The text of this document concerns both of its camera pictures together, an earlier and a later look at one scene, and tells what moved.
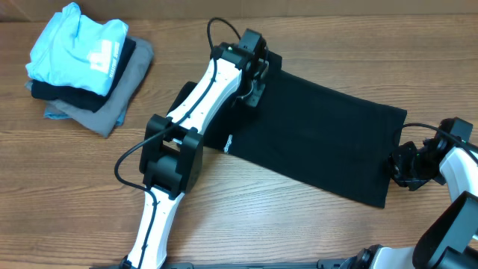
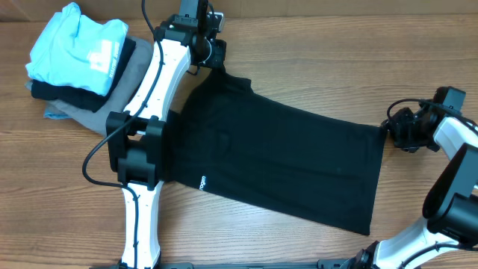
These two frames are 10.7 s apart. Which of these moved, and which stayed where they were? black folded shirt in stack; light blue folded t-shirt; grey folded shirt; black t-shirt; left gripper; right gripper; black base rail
Moved: left gripper; black t-shirt; right gripper
Stayed: grey folded shirt; light blue folded t-shirt; black base rail; black folded shirt in stack
